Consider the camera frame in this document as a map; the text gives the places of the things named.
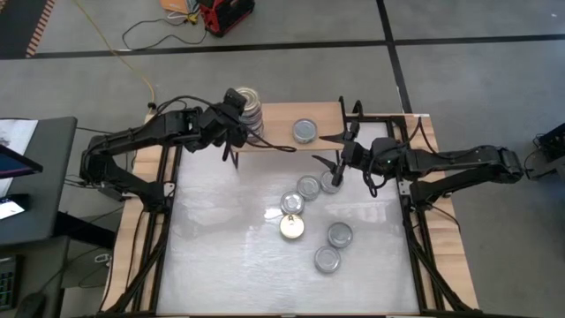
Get black mat orange striped edge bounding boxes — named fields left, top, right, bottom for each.
left=0, top=0, right=57, bottom=60

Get red black equipment case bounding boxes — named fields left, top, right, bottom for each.
left=197, top=0, right=257, bottom=38

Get yellow power cable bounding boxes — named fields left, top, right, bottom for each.
left=73, top=0, right=157, bottom=105

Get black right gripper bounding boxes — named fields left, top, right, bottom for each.
left=312, top=119, right=376, bottom=186

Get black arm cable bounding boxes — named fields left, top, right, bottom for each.
left=154, top=95, right=298, bottom=154
left=361, top=162, right=401, bottom=199

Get dark grey side desk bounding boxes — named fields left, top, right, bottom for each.
left=0, top=235, right=72, bottom=318

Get dark flat monitor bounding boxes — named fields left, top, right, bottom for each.
left=0, top=144, right=44, bottom=180

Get black computer mouse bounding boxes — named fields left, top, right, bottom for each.
left=14, top=291, right=48, bottom=318

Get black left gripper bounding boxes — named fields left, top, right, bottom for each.
left=192, top=104, right=255, bottom=154

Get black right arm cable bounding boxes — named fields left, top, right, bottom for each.
left=361, top=162, right=401, bottom=199

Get wooden shelf black metal legs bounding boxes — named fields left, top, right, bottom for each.
left=227, top=95, right=351, bottom=170

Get black keyboard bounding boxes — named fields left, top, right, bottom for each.
left=0, top=254, right=24, bottom=312

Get black desk base bar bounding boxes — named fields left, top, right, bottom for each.
left=53, top=210, right=117, bottom=250

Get black floor cable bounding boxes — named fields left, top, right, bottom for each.
left=121, top=16, right=208, bottom=51

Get tuna can green white label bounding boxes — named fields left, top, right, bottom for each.
left=319, top=170, right=344, bottom=195
left=296, top=174, right=322, bottom=201
left=327, top=221, right=354, bottom=249
left=279, top=190, right=305, bottom=216
left=313, top=245, right=342, bottom=274
left=291, top=117, right=319, bottom=145

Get black equipment with cables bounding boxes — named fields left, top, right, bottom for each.
left=524, top=122, right=565, bottom=181

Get black cable with plug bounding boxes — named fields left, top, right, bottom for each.
left=147, top=99, right=190, bottom=116

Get white paper sheet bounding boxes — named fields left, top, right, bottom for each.
left=0, top=117, right=40, bottom=198

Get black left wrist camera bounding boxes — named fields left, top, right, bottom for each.
left=223, top=87, right=248, bottom=111

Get orange folder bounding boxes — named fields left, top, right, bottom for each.
left=160, top=0, right=192, bottom=14

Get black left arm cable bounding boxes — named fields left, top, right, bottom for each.
left=154, top=95, right=298, bottom=154

